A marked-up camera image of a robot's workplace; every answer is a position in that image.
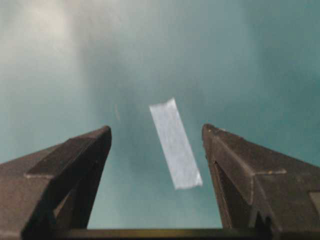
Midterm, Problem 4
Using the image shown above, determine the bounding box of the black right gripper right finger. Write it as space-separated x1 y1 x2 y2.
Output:
202 124 320 240

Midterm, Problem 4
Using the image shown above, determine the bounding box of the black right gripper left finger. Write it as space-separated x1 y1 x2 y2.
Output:
0 126 112 240

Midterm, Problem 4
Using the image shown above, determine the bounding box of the blue tape strip below cup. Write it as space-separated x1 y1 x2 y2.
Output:
149 98 203 190

